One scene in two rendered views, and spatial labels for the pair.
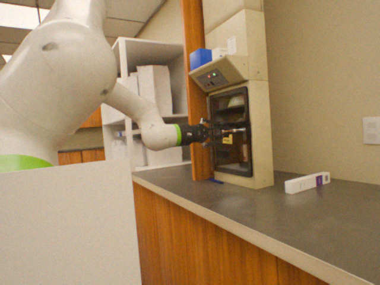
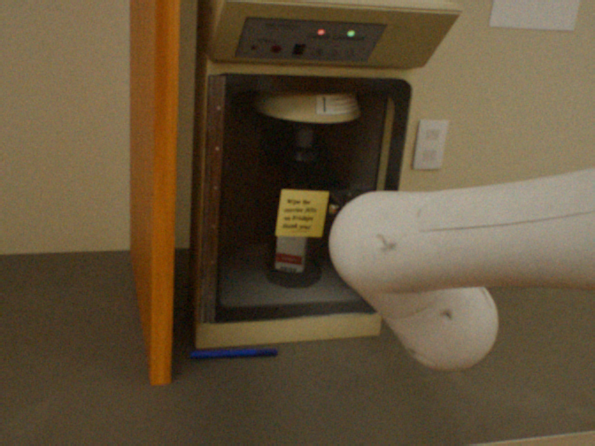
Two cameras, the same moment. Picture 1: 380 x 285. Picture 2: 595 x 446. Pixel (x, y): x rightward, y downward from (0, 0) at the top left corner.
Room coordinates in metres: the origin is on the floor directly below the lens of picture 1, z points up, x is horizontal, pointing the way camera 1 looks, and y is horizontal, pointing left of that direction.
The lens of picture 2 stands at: (1.00, 0.88, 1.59)
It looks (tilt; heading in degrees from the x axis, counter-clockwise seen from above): 22 degrees down; 281
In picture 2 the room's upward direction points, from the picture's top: 5 degrees clockwise
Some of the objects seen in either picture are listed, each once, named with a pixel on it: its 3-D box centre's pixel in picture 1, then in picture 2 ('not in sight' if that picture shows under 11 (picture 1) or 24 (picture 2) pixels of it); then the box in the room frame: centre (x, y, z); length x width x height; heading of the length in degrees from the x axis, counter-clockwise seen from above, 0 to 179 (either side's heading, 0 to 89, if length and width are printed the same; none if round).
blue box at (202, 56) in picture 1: (203, 61); not in sight; (1.26, -0.09, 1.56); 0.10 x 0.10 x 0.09; 28
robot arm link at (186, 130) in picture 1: (183, 135); not in sight; (1.02, 0.03, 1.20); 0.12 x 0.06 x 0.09; 28
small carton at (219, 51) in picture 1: (219, 56); not in sight; (1.14, -0.16, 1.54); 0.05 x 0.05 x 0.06; 36
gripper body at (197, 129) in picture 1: (198, 133); not in sight; (1.06, -0.03, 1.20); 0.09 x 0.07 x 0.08; 118
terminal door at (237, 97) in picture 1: (228, 132); (305, 204); (1.20, -0.18, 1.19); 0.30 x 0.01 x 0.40; 28
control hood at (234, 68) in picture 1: (215, 75); (332, 32); (1.18, -0.14, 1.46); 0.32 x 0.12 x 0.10; 28
